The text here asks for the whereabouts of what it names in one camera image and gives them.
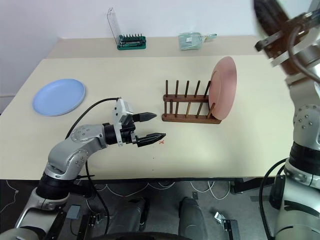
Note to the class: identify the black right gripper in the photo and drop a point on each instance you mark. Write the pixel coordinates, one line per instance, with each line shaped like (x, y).
(280, 41)

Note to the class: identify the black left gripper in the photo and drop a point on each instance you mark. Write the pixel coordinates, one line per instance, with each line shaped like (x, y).
(128, 132)

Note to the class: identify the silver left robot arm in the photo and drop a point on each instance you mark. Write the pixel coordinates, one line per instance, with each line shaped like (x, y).
(75, 147)

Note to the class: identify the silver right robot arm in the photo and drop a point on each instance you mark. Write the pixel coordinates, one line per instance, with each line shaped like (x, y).
(307, 120)

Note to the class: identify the wooden dish rack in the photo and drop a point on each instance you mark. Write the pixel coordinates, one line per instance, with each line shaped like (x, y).
(190, 119)

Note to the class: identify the clear plastic packet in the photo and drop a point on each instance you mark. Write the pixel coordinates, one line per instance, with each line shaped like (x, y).
(190, 41)

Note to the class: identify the pink plate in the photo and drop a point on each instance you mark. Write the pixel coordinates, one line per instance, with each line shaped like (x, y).
(223, 87)

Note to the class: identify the green screwdriver bit set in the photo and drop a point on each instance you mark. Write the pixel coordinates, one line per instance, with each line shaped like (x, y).
(131, 43)

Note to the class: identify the light blue plate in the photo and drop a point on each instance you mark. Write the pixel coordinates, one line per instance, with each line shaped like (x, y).
(58, 97)

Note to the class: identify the small grey box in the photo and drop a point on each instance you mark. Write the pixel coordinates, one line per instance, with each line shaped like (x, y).
(73, 212)

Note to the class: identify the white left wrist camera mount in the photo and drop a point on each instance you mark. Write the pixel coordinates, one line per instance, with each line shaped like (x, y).
(120, 112)

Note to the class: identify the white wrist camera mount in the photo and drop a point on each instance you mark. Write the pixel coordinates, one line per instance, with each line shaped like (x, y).
(280, 60)
(120, 112)

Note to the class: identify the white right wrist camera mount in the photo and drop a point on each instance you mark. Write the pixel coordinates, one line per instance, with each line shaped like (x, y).
(280, 60)

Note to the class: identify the black caster bracket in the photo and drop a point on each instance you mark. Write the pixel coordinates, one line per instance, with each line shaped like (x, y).
(91, 223)
(230, 226)

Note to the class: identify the black table frame foot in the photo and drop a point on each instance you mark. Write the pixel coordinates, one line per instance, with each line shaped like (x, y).
(246, 186)

